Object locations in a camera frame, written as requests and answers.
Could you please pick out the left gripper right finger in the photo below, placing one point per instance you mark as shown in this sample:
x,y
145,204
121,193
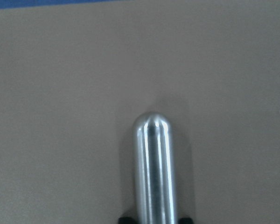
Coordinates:
x,y
185,220

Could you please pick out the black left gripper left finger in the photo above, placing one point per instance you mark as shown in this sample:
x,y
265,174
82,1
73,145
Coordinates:
x,y
127,220

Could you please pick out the steel muddler black tip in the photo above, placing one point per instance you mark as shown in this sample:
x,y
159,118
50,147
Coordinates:
x,y
154,170

